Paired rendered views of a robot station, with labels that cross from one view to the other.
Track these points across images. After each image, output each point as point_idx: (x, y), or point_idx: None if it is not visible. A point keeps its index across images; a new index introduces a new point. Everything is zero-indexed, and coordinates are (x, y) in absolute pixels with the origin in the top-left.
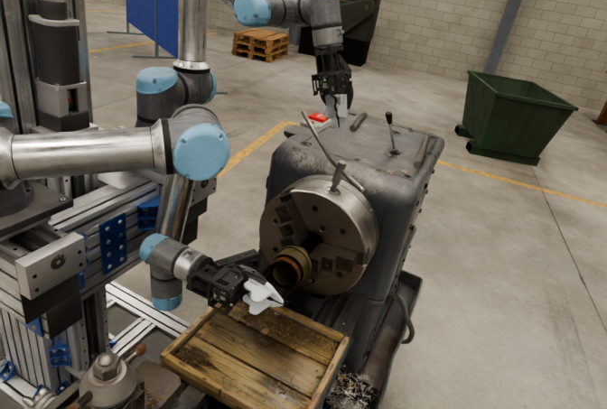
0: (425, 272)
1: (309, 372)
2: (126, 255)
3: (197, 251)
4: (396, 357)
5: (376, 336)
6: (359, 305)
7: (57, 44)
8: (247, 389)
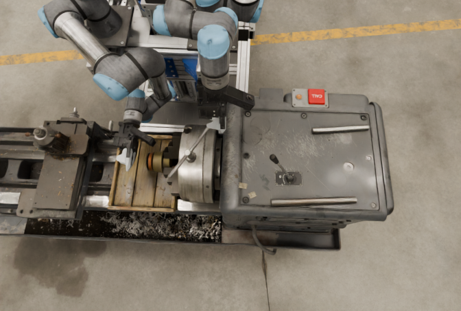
0: (453, 258)
1: (145, 200)
2: (176, 75)
3: (134, 115)
4: (327, 253)
5: (263, 229)
6: (213, 209)
7: None
8: (123, 177)
